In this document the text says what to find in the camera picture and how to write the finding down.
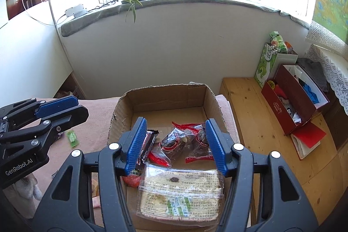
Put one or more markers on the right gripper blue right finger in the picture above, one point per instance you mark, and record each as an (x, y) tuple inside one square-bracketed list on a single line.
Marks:
[(220, 144)]

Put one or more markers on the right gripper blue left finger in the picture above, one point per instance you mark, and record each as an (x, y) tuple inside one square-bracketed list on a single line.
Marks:
[(131, 144)]

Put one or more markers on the brown Snickers bar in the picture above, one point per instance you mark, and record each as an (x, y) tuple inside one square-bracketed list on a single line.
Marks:
[(146, 148)]

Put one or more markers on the round jelly cup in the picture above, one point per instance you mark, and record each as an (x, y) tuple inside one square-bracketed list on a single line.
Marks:
[(133, 179)]

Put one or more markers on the red-edged dried fruit bag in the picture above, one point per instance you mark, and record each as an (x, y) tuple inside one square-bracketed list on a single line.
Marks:
[(165, 152)]

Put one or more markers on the green candy wrapper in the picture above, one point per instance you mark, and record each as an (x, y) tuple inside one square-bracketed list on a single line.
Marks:
[(71, 135)]

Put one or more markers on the large cracker packet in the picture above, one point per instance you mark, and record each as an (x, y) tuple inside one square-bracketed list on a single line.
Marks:
[(180, 196)]

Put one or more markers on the pink wafer packet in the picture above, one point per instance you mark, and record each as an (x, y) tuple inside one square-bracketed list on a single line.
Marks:
[(96, 202)]

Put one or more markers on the open cardboard box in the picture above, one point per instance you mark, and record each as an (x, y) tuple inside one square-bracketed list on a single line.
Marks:
[(164, 107)]

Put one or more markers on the brown round pastry packet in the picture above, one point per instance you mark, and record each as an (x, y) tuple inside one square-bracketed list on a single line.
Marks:
[(95, 187)]

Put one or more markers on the red booklet on floor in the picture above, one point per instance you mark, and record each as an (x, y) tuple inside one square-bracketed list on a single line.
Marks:
[(306, 139)]

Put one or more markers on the red shoe box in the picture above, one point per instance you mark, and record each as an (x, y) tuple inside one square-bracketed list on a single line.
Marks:
[(282, 109)]

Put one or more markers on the dark red gift box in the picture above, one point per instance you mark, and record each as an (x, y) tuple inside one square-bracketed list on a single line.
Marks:
[(287, 74)]

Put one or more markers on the green gift bag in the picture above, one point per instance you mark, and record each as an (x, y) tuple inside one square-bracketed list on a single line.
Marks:
[(275, 52)]

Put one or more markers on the white power adapter box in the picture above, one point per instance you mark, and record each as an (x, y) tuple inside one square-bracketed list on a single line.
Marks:
[(76, 11)]

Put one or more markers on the white lace tablecloth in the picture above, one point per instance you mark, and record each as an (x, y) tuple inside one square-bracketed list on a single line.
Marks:
[(335, 70)]

